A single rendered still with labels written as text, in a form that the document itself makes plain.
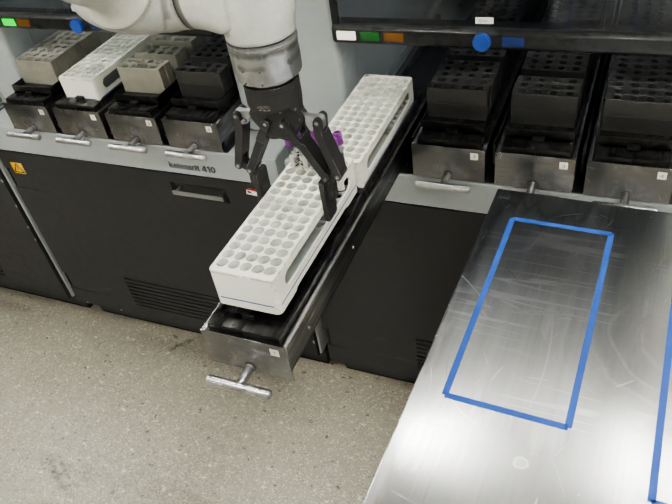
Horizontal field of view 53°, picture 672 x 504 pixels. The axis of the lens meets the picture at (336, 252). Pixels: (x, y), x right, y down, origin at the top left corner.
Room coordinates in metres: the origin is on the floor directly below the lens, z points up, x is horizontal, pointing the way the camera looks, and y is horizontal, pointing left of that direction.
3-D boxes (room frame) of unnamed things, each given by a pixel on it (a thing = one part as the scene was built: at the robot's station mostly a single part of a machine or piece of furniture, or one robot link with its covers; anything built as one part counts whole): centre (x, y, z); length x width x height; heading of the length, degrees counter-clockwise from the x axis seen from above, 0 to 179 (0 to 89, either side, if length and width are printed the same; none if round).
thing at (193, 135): (1.56, 0.10, 0.78); 0.73 x 0.14 x 0.09; 151
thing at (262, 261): (0.80, 0.06, 0.86); 0.30 x 0.10 x 0.06; 151
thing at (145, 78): (1.42, 0.35, 0.85); 0.12 x 0.02 x 0.06; 62
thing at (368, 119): (1.08, -0.09, 0.83); 0.30 x 0.10 x 0.06; 151
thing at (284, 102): (0.83, 0.04, 1.04); 0.08 x 0.07 x 0.09; 61
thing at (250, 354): (0.92, 0.00, 0.78); 0.73 x 0.14 x 0.09; 151
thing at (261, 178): (0.85, 0.09, 0.90); 0.03 x 0.01 x 0.07; 151
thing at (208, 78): (1.35, 0.22, 0.85); 0.12 x 0.02 x 0.06; 61
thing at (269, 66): (0.83, 0.04, 1.12); 0.09 x 0.09 x 0.06
